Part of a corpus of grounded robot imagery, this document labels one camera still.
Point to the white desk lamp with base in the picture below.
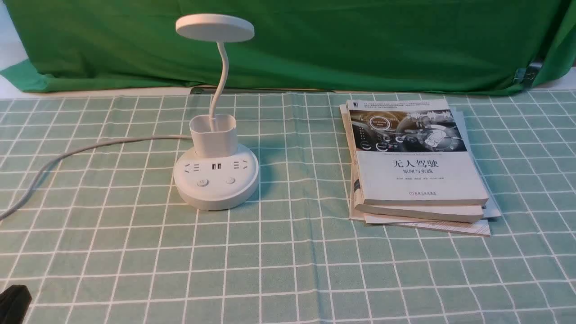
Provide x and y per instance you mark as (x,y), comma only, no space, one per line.
(217,173)

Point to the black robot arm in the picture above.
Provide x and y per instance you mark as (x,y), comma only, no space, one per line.
(14,303)

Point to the top white book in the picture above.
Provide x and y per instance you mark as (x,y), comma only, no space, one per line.
(414,166)

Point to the green backdrop cloth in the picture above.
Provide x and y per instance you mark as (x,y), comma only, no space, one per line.
(445,46)

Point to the green checkered tablecloth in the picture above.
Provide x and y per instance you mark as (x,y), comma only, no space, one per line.
(106,239)

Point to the bottom white booklet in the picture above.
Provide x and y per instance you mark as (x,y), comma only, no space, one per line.
(410,217)

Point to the black binder clip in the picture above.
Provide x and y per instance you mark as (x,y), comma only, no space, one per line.
(525,77)

